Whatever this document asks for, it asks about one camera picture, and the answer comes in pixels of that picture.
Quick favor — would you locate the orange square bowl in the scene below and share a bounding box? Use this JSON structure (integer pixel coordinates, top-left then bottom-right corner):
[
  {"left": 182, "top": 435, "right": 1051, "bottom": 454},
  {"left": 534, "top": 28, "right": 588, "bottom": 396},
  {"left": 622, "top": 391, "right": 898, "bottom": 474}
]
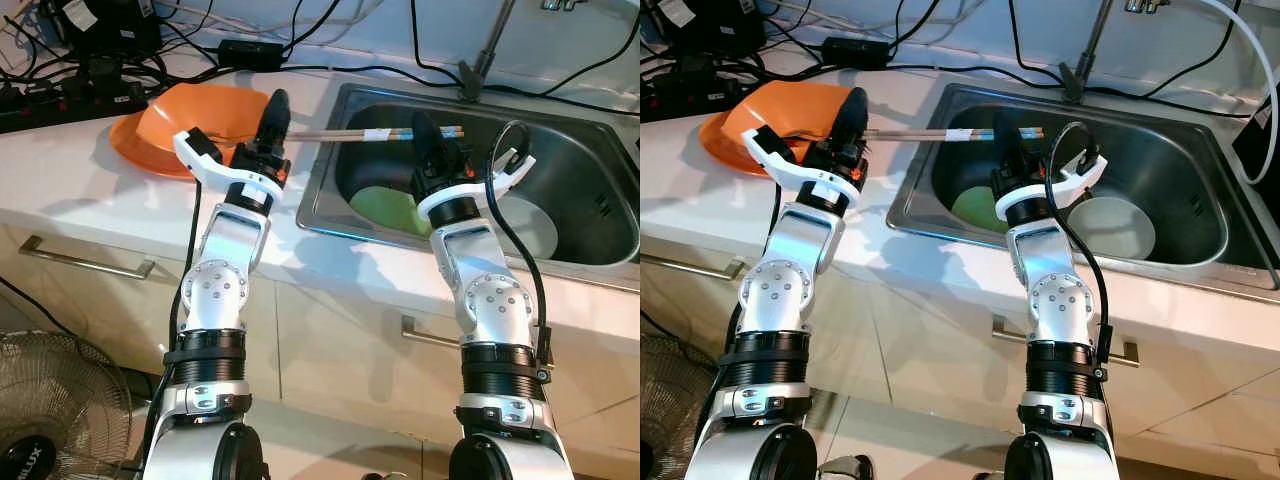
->
[
  {"left": 722, "top": 80, "right": 851, "bottom": 151},
  {"left": 135, "top": 83, "right": 271, "bottom": 151}
]

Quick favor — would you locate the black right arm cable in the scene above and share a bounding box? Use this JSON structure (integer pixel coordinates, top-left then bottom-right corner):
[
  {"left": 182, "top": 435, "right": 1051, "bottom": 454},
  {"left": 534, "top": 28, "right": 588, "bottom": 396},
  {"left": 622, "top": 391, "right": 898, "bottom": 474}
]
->
[
  {"left": 485, "top": 120, "right": 556, "bottom": 371},
  {"left": 1045, "top": 120, "right": 1116, "bottom": 381}
]

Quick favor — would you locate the white hose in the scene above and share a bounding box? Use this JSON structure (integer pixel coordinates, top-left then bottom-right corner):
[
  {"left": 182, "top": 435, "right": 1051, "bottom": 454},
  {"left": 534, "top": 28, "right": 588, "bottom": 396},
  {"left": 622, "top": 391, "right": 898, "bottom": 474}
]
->
[{"left": 1195, "top": 0, "right": 1280, "bottom": 186}]

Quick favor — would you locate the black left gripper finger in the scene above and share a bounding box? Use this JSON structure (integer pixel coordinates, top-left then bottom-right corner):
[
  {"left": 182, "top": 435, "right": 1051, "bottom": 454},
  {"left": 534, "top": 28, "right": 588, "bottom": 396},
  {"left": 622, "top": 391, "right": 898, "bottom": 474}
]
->
[
  {"left": 260, "top": 87, "right": 293, "bottom": 147},
  {"left": 835, "top": 87, "right": 870, "bottom": 148}
]

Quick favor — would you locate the white bowl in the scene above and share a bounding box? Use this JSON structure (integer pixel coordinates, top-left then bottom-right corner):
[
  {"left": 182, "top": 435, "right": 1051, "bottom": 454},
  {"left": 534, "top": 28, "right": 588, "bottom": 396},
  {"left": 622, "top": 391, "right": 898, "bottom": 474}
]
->
[
  {"left": 1065, "top": 195, "right": 1156, "bottom": 263},
  {"left": 490, "top": 195, "right": 559, "bottom": 259}
]

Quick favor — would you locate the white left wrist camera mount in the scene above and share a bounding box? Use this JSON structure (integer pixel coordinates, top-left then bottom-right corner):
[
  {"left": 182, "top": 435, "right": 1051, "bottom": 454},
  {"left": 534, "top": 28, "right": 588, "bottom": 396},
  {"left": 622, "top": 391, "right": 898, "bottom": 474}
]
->
[
  {"left": 740, "top": 127, "right": 863, "bottom": 206},
  {"left": 172, "top": 128, "right": 287, "bottom": 203}
]

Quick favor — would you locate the green plate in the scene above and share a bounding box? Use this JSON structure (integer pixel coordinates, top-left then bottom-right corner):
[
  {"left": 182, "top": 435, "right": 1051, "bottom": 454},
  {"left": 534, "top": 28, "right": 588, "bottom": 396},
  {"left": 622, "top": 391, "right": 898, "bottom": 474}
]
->
[
  {"left": 348, "top": 185, "right": 433, "bottom": 239},
  {"left": 950, "top": 185, "right": 1011, "bottom": 236}
]

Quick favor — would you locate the black rectangular device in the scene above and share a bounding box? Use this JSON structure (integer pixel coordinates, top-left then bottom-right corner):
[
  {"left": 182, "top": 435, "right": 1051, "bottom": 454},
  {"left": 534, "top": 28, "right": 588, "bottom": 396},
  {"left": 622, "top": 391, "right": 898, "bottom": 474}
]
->
[{"left": 1232, "top": 95, "right": 1280, "bottom": 186}]

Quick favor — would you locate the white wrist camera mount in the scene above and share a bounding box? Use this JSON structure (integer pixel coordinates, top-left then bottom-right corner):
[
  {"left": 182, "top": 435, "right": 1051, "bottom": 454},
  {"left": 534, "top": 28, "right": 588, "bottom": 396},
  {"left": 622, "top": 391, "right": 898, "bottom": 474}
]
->
[
  {"left": 995, "top": 148, "right": 1101, "bottom": 228},
  {"left": 172, "top": 128, "right": 287, "bottom": 203},
  {"left": 740, "top": 127, "right": 863, "bottom": 206},
  {"left": 415, "top": 148, "right": 538, "bottom": 228}
]

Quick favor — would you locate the cream kitchen base cabinet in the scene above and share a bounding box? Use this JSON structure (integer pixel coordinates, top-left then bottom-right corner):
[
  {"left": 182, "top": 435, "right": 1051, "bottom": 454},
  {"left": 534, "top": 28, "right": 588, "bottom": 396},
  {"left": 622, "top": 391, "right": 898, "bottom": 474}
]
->
[
  {"left": 0, "top": 225, "right": 641, "bottom": 451},
  {"left": 640, "top": 225, "right": 1280, "bottom": 461}
]

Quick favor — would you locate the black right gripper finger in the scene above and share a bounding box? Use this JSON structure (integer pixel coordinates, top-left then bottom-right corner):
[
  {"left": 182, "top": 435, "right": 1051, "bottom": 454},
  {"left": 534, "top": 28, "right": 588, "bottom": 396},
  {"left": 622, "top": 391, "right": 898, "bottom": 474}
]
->
[
  {"left": 410, "top": 109, "right": 449, "bottom": 167},
  {"left": 992, "top": 107, "right": 1030, "bottom": 169}
]

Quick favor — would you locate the black power strip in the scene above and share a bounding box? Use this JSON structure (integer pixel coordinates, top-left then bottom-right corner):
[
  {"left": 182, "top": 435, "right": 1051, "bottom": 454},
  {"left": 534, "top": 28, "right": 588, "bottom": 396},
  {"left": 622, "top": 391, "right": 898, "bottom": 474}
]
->
[
  {"left": 640, "top": 75, "right": 741, "bottom": 126},
  {"left": 0, "top": 82, "right": 149, "bottom": 133}
]

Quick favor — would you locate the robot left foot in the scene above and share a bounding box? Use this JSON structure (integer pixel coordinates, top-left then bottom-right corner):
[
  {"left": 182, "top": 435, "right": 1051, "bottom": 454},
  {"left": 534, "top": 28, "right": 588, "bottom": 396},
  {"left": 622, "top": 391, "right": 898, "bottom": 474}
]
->
[{"left": 818, "top": 455, "right": 873, "bottom": 480}]

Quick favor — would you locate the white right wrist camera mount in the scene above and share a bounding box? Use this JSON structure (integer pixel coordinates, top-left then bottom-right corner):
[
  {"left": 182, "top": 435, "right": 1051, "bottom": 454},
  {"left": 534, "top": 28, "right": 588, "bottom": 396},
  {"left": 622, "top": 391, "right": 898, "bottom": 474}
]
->
[
  {"left": 415, "top": 148, "right": 538, "bottom": 228},
  {"left": 995, "top": 148, "right": 1101, "bottom": 228}
]

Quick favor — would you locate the thin black counter cable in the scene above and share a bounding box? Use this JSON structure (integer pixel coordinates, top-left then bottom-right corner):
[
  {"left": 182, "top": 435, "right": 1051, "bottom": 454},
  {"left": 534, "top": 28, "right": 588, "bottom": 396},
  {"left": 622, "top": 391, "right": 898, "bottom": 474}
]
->
[
  {"left": 890, "top": 62, "right": 1280, "bottom": 121},
  {"left": 283, "top": 62, "right": 641, "bottom": 116}
]

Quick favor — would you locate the long steel drawer handle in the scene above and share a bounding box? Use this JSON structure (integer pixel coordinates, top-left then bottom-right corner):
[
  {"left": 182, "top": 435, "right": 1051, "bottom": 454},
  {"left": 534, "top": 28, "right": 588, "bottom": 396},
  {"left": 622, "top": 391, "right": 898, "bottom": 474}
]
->
[
  {"left": 992, "top": 315, "right": 1141, "bottom": 369},
  {"left": 640, "top": 250, "right": 741, "bottom": 286},
  {"left": 400, "top": 315, "right": 556, "bottom": 371},
  {"left": 18, "top": 236, "right": 156, "bottom": 281}
]

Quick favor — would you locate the chrome faucet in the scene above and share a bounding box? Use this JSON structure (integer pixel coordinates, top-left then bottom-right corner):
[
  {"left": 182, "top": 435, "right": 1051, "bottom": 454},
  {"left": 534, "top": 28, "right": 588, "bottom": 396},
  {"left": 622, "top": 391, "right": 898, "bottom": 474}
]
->
[
  {"left": 458, "top": 0, "right": 516, "bottom": 101},
  {"left": 1060, "top": 0, "right": 1116, "bottom": 101}
]

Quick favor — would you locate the orange plate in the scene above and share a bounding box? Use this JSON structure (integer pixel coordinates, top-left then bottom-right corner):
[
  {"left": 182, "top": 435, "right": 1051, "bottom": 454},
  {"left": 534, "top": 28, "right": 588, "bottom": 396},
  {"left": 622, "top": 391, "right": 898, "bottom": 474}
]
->
[
  {"left": 697, "top": 110, "right": 811, "bottom": 179},
  {"left": 108, "top": 110, "right": 236, "bottom": 181}
]

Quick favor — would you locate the stainless steel sink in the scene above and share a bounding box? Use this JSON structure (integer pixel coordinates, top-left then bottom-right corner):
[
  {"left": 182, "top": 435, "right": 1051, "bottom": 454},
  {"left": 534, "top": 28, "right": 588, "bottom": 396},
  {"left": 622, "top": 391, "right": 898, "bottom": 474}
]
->
[
  {"left": 296, "top": 82, "right": 641, "bottom": 293},
  {"left": 887, "top": 82, "right": 1280, "bottom": 291}
]

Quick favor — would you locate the black power adapter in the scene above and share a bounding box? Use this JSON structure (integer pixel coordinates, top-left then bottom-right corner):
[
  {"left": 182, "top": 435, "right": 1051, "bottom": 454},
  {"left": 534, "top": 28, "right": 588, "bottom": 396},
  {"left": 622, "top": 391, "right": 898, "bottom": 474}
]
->
[
  {"left": 218, "top": 40, "right": 284, "bottom": 69},
  {"left": 822, "top": 37, "right": 891, "bottom": 69}
]

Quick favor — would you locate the black labelled electronics box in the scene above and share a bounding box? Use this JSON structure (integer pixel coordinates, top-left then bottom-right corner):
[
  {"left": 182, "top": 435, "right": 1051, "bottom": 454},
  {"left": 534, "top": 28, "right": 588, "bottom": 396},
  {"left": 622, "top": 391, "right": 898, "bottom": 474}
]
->
[
  {"left": 50, "top": 0, "right": 161, "bottom": 56},
  {"left": 650, "top": 0, "right": 756, "bottom": 56}
]

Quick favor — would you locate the black hanging wall cable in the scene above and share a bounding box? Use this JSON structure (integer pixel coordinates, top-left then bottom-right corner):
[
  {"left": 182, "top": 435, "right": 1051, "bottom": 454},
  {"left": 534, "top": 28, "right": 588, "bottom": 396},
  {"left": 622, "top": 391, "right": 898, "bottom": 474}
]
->
[
  {"left": 1008, "top": 0, "right": 1069, "bottom": 86},
  {"left": 408, "top": 0, "right": 471, "bottom": 86}
]

